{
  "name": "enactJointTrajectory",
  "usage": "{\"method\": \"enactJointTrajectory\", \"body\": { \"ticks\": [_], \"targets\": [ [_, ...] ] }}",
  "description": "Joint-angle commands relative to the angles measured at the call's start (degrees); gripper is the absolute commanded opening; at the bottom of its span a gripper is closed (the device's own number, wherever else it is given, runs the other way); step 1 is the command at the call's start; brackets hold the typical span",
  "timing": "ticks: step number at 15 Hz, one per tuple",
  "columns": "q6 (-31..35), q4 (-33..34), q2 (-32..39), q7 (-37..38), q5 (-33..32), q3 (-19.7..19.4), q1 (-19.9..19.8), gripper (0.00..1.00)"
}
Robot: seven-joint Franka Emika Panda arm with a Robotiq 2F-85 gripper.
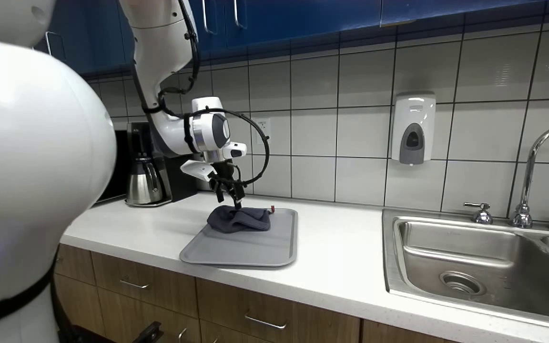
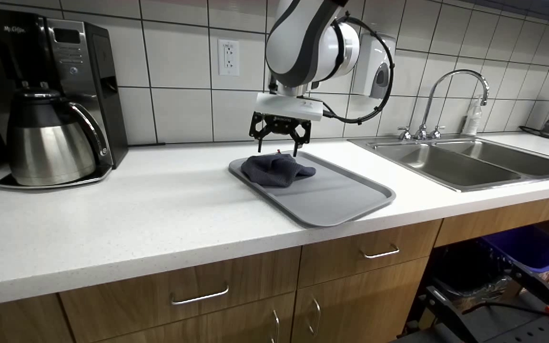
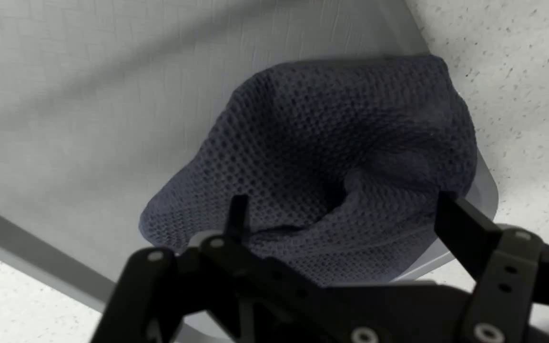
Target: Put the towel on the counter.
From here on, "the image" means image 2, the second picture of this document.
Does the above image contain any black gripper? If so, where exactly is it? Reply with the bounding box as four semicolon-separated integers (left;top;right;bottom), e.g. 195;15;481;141
247;112;312;158

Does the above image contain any dark blue waffle towel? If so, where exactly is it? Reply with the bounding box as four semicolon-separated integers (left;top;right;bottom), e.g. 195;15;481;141
239;151;317;189

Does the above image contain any white wrist flange block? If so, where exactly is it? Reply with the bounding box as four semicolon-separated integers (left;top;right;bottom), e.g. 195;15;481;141
251;92;325;124

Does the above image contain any grey plastic tray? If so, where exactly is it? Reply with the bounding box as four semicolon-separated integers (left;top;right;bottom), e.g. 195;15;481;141
226;149;396;229

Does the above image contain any wooden drawer front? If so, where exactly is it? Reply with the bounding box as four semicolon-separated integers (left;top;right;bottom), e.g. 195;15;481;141
296;219;441;288
58;246;302;343

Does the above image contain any chrome gooseneck faucet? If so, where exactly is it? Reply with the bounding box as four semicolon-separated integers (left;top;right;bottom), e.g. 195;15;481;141
396;67;491;143

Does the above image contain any translucent soap bottle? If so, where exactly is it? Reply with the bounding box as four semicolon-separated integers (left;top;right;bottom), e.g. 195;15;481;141
460;93;485;139

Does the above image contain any stainless steel sink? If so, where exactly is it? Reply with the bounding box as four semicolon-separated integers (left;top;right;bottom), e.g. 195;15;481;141
365;135;549;194

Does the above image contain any black drip coffee maker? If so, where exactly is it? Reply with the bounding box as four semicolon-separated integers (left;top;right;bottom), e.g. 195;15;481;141
0;6;129;193

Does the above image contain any black bin with bag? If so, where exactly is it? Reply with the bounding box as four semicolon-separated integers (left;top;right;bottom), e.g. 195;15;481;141
428;238;518;301

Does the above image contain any steel coffee carafe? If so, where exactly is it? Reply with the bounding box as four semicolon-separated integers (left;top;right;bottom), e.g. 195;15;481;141
5;90;112;189

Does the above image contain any wooden sink front panel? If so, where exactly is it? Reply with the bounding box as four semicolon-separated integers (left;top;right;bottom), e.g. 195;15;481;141
432;193;549;250

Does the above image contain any blue plastic bin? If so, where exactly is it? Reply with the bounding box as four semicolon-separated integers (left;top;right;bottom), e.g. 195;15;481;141
481;225;549;276

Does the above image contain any white wall outlet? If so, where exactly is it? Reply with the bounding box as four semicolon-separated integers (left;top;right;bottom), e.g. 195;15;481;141
214;38;241;78

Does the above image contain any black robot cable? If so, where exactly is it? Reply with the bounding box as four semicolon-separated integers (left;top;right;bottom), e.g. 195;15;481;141
314;15;396;126

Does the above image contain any silver drawer handle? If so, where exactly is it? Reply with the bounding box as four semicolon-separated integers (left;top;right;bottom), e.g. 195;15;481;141
357;246;403;263
169;286;232;309

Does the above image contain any silver cabinet door handle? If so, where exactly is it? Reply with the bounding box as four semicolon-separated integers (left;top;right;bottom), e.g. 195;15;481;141
304;295;323;335
268;307;283;343

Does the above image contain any black metal cart frame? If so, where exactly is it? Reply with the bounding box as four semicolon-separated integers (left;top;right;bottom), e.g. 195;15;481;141
405;236;549;343

